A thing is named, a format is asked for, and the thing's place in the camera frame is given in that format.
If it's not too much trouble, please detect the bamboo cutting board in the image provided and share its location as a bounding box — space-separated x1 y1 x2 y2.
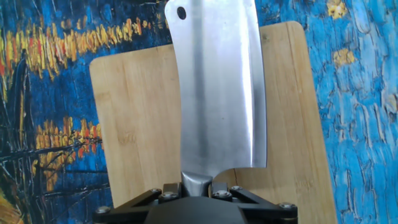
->
89 21 338 224

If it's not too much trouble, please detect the steel cleaver knife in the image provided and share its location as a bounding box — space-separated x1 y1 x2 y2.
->
164 0 268 197

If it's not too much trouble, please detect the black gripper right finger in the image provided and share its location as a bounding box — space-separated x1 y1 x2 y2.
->
211 182 299 221

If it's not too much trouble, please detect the blue starry painting tablecloth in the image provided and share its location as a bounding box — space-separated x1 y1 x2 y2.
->
0 0 398 224

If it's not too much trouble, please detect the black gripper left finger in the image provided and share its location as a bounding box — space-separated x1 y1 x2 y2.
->
93 182 183 223

